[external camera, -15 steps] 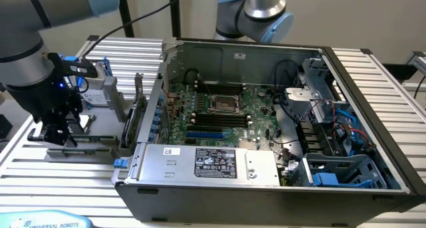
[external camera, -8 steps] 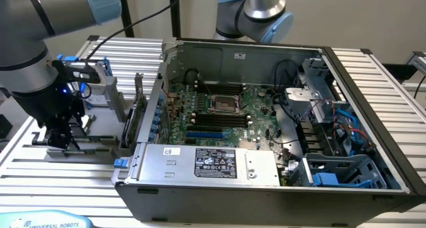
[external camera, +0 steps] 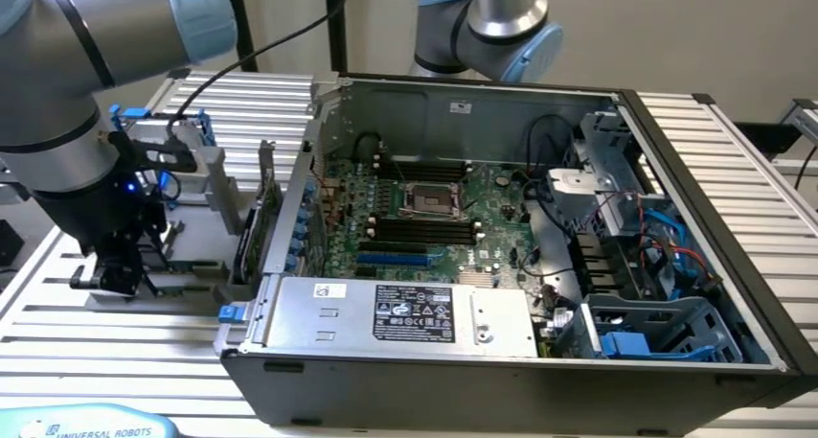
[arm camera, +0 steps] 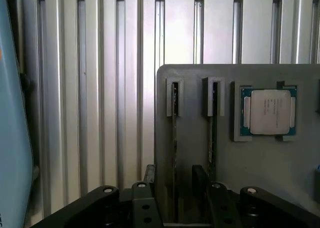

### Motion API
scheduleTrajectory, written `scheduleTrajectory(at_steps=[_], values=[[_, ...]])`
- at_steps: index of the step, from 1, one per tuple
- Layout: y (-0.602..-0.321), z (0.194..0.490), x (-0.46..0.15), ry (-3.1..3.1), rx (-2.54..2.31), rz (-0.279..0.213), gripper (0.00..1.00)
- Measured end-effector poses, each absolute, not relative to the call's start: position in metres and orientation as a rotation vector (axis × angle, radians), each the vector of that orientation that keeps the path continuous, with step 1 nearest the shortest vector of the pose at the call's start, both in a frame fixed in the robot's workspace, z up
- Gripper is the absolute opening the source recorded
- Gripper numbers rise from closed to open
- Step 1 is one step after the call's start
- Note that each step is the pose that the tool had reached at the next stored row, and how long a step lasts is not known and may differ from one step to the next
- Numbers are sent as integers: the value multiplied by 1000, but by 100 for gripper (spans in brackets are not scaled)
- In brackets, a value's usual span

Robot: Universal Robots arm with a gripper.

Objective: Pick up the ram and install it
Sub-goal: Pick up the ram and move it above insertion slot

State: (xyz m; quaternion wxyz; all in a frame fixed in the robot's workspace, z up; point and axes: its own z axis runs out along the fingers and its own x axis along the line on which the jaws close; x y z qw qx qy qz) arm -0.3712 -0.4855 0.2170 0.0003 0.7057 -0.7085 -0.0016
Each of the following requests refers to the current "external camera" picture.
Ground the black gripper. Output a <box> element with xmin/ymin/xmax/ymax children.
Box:
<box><xmin>69</xmin><ymin>188</ymin><xmax>173</xmax><ymax>299</ymax></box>

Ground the green RAM stick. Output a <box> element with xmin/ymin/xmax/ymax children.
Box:
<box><xmin>150</xmin><ymin>261</ymin><xmax>221</xmax><ymax>274</ymax></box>

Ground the black RAM slot bank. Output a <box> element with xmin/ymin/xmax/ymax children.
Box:
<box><xmin>375</xmin><ymin>157</ymin><xmax>469</xmax><ymax>182</ymax></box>
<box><xmin>366</xmin><ymin>217</ymin><xmax>481</xmax><ymax>245</ymax></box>

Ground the grey parts rack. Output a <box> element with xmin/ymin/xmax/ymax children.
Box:
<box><xmin>82</xmin><ymin>105</ymin><xmax>270</xmax><ymax>314</ymax></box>

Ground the blue expansion slot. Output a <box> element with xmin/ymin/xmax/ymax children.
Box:
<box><xmin>355</xmin><ymin>252</ymin><xmax>431</xmax><ymax>269</ymax></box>

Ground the silver power supply unit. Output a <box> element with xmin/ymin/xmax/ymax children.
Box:
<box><xmin>253</xmin><ymin>275</ymin><xmax>540</xmax><ymax>358</ymax></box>

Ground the green motherboard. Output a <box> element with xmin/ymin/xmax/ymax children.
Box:
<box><xmin>306</xmin><ymin>155</ymin><xmax>564</xmax><ymax>290</ymax></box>

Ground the metal CPU socket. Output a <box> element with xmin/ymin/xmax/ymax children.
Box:
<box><xmin>397</xmin><ymin>182</ymin><xmax>468</xmax><ymax>219</ymax></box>

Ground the black vertical pole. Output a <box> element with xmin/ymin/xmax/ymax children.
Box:
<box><xmin>322</xmin><ymin>0</ymin><xmax>350</xmax><ymax>74</ymax></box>

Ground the black open PC case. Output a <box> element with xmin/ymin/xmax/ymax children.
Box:
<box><xmin>217</xmin><ymin>71</ymin><xmax>818</xmax><ymax>427</ymax></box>

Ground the metal drive cage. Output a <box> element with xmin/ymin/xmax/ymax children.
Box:
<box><xmin>546</xmin><ymin>110</ymin><xmax>666</xmax><ymax>238</ymax></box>

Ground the blue drive cage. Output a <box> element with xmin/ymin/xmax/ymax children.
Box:
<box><xmin>553</xmin><ymin>292</ymin><xmax>749</xmax><ymax>363</ymax></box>

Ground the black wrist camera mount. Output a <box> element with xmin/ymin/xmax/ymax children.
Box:
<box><xmin>107</xmin><ymin>129</ymin><xmax>198</xmax><ymax>180</ymax></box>

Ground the graphics card with metal bracket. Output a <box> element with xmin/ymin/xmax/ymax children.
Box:
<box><xmin>230</xmin><ymin>139</ymin><xmax>283</xmax><ymax>286</ymax></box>

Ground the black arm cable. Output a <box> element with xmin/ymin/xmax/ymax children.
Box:
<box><xmin>166</xmin><ymin>0</ymin><xmax>349</xmax><ymax>142</ymax></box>

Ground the blue data wire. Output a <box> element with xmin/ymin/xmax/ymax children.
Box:
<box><xmin>641</xmin><ymin>207</ymin><xmax>712</xmax><ymax>314</ymax></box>

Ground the red data wire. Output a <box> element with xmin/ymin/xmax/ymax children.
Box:
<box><xmin>664</xmin><ymin>248</ymin><xmax>713</xmax><ymax>286</ymax></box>

